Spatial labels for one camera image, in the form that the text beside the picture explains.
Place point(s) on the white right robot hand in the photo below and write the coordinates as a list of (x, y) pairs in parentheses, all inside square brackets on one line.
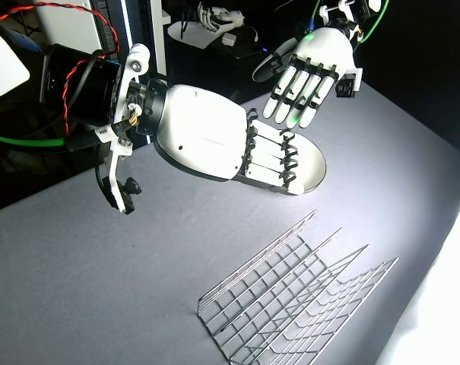
[(199, 129)]

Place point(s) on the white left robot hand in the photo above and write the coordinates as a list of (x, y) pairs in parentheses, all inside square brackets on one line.
[(324, 49)]

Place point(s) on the white plate black rim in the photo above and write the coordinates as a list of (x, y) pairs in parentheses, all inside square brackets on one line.
[(313, 163)]

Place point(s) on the black flat electronic box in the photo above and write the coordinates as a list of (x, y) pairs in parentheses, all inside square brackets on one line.
[(248, 47)]

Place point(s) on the white flat base sheet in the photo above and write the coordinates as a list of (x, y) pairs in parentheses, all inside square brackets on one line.
[(191, 36)]

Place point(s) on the white charger block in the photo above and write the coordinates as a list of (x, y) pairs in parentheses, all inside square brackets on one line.
[(229, 39)]

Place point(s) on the spare white robot hand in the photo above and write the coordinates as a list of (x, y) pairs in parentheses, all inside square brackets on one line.
[(222, 17)]

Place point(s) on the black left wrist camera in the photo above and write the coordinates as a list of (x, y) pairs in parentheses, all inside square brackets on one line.
[(344, 88)]

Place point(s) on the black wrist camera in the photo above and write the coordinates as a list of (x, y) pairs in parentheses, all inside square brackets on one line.
[(344, 88), (129, 188)]

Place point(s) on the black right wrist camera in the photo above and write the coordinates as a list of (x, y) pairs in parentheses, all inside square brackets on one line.
[(129, 188)]

